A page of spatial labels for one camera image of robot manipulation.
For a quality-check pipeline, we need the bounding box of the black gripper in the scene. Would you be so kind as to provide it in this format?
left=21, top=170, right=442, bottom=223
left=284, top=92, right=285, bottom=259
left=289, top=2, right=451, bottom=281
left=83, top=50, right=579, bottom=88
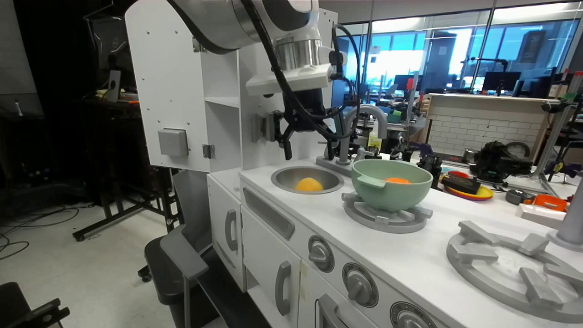
left=260, top=97, right=342, bottom=163

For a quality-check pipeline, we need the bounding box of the yellow toy lemon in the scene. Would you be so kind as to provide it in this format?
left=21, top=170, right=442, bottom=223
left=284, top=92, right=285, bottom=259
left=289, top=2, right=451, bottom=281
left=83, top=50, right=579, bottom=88
left=293, top=175, right=325, bottom=195

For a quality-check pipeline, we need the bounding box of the green toy bowl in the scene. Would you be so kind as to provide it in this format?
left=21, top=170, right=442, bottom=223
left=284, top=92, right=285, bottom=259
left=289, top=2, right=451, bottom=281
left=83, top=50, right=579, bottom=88
left=349, top=159, right=435, bottom=214

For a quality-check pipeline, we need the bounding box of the white tall cupboard door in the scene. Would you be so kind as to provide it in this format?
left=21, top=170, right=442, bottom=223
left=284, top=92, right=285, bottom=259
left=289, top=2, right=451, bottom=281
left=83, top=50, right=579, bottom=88
left=123, top=0, right=212, bottom=174

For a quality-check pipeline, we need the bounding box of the grey sink basin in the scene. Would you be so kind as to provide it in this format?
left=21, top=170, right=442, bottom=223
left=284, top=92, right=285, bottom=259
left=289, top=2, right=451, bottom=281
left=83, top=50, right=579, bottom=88
left=269, top=164, right=345, bottom=197

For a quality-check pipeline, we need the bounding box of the yellow plate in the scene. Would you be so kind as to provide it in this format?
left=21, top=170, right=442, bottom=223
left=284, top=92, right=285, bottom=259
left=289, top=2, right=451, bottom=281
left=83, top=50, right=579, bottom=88
left=440, top=181, right=495, bottom=203

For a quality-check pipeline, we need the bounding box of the grey toy faucet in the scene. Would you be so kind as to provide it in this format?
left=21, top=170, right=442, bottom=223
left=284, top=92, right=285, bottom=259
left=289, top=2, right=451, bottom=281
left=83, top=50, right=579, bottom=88
left=315, top=106, right=389, bottom=179

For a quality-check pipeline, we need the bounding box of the grey burner grate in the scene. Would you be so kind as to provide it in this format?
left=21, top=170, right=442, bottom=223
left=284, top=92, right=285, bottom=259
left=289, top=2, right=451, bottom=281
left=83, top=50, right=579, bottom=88
left=340, top=192, right=435, bottom=235
left=444, top=219, right=583, bottom=327

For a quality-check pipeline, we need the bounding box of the grey stove knob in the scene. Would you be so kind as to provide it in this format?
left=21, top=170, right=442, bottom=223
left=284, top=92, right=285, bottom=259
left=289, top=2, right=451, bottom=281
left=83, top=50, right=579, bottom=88
left=305, top=234, right=336, bottom=276
left=340, top=261, right=382, bottom=310
left=387, top=299, right=440, bottom=328

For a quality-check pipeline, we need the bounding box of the white narrow cabinet door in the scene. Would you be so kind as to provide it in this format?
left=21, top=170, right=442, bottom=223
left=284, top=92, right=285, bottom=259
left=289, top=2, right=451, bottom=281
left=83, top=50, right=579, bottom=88
left=205, top=175, right=245, bottom=294

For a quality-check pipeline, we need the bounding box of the white wide cabinet door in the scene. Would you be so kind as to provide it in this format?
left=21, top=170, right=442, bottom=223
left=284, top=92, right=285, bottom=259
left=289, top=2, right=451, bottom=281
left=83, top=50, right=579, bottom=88
left=240, top=208, right=304, bottom=328

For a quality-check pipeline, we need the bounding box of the black gadget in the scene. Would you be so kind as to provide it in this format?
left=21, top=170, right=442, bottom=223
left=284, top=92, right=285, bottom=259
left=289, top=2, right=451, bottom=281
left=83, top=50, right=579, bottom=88
left=415, top=143, right=444, bottom=190

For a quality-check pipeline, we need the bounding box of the grey plastic chair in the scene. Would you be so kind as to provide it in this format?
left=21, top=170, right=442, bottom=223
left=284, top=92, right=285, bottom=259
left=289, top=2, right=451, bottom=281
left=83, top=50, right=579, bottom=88
left=171, top=170, right=214, bottom=252

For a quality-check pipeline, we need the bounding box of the white toy kitchen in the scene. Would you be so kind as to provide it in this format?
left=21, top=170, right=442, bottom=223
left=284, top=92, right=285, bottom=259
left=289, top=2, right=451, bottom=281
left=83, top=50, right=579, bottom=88
left=196, top=0, right=583, bottom=328

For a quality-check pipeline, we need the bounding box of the red black toy item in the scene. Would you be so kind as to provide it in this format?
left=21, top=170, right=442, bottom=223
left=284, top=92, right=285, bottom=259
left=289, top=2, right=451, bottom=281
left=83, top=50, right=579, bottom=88
left=444, top=170, right=484, bottom=197

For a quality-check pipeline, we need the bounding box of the grey flat board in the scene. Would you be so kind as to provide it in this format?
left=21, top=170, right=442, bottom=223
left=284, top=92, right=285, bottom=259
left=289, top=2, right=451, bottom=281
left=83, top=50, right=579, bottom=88
left=158, top=226, right=211, bottom=283

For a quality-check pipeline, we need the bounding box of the white tiled panel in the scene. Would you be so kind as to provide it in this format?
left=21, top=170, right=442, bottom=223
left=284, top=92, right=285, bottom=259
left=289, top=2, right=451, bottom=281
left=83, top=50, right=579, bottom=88
left=424, top=92, right=562, bottom=163

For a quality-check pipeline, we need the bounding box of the black bag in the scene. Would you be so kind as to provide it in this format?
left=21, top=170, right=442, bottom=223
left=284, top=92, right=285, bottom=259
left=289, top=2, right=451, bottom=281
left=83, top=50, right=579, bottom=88
left=469, top=141, right=535, bottom=184

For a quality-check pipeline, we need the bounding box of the dark grey seat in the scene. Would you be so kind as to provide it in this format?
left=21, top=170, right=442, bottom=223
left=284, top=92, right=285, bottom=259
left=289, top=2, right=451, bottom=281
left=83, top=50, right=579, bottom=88
left=141, top=235, right=251, bottom=328

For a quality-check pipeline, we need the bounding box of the small black device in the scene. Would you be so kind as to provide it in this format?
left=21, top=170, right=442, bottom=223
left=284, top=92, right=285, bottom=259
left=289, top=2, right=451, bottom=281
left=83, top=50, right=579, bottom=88
left=504, top=188, right=528, bottom=208

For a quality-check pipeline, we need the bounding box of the black stand base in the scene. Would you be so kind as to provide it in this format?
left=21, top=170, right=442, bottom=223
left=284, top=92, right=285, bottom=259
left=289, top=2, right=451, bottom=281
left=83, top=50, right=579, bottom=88
left=70, top=172, right=182, bottom=243

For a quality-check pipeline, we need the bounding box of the white flat box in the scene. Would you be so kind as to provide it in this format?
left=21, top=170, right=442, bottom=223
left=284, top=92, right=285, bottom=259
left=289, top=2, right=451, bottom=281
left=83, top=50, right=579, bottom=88
left=517, top=203, right=568, bottom=230

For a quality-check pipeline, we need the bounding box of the orange tool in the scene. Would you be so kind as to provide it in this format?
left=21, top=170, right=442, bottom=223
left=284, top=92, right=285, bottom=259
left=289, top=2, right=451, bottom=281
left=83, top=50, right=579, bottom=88
left=528, top=192, right=570, bottom=214

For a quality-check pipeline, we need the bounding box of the black floor object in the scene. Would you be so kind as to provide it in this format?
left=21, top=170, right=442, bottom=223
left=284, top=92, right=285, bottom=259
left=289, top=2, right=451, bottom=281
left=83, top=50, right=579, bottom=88
left=0, top=281, right=70, bottom=328

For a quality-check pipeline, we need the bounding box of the small grey side bracket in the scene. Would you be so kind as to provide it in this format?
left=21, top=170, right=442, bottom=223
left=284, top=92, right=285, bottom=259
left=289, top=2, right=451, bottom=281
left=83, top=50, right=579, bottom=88
left=249, top=112, right=269, bottom=144

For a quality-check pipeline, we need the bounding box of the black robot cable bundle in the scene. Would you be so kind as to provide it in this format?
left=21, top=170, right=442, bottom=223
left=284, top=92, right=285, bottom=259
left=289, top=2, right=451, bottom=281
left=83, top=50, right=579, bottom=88
left=238, top=0, right=366, bottom=144

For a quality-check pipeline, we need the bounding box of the black camera stand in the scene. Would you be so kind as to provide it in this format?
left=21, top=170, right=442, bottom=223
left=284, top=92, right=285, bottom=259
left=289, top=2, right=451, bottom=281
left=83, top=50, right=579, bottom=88
left=535, top=71, right=583, bottom=184

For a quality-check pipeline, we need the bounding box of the pale vertical post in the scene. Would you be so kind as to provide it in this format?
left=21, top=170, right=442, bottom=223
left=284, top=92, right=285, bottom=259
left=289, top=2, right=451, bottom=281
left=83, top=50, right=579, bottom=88
left=546, top=175, right=583, bottom=252

